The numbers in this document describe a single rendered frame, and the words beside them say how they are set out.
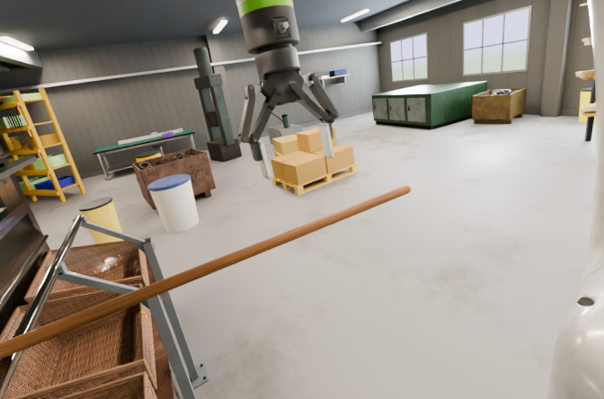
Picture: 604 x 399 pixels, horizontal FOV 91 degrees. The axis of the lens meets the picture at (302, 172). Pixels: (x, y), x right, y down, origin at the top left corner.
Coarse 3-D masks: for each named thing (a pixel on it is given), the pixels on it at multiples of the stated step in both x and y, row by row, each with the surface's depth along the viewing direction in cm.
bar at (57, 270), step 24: (72, 240) 112; (144, 240) 151; (48, 288) 82; (120, 288) 104; (168, 312) 161; (168, 336) 114; (0, 360) 59; (192, 360) 174; (0, 384) 54; (192, 384) 175
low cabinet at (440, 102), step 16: (384, 96) 801; (400, 96) 748; (416, 96) 701; (432, 96) 666; (448, 96) 686; (464, 96) 708; (384, 112) 818; (400, 112) 762; (416, 112) 713; (432, 112) 676; (448, 112) 697; (464, 112) 720; (416, 128) 732; (432, 128) 692
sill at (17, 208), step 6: (18, 204) 169; (6, 210) 160; (12, 210) 158; (18, 210) 164; (0, 216) 152; (6, 216) 151; (12, 216) 156; (0, 222) 144; (6, 222) 149; (0, 228) 142
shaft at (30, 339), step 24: (408, 192) 104; (336, 216) 91; (264, 240) 82; (288, 240) 84; (216, 264) 75; (144, 288) 69; (168, 288) 70; (96, 312) 64; (24, 336) 60; (48, 336) 61
